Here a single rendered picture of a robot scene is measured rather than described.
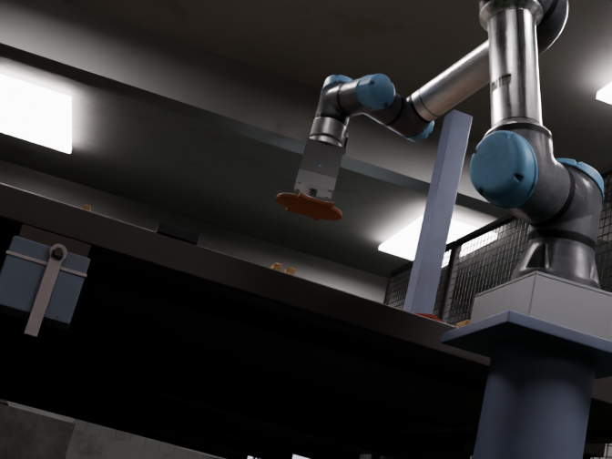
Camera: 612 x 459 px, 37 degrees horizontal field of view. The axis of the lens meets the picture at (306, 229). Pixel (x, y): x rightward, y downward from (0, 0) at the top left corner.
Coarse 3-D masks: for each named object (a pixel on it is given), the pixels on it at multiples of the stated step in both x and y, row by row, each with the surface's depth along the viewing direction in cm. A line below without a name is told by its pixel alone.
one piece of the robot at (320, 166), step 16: (320, 144) 199; (336, 144) 199; (304, 160) 197; (320, 160) 198; (336, 160) 198; (304, 176) 196; (320, 176) 197; (336, 176) 197; (304, 192) 202; (320, 192) 199
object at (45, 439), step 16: (0, 400) 769; (0, 416) 739; (16, 416) 743; (32, 416) 748; (0, 432) 736; (16, 432) 741; (32, 432) 746; (48, 432) 751; (64, 432) 755; (0, 448) 734; (16, 448) 739; (32, 448) 743; (48, 448) 748; (64, 448) 753
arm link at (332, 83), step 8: (328, 80) 204; (336, 80) 203; (344, 80) 203; (328, 88) 203; (336, 88) 200; (320, 96) 206; (328, 96) 202; (336, 96) 199; (320, 104) 203; (328, 104) 201; (336, 104) 200; (320, 112) 202; (328, 112) 200; (336, 112) 200; (344, 120) 201
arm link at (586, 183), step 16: (560, 160) 159; (576, 176) 157; (592, 176) 157; (576, 192) 154; (592, 192) 157; (576, 208) 154; (592, 208) 157; (544, 224) 156; (560, 224) 155; (576, 224) 155; (592, 224) 156
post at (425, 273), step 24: (456, 120) 416; (456, 144) 414; (456, 168) 411; (432, 192) 410; (456, 192) 408; (432, 216) 402; (432, 240) 399; (432, 264) 396; (408, 288) 400; (432, 288) 394; (432, 312) 391; (384, 456) 371
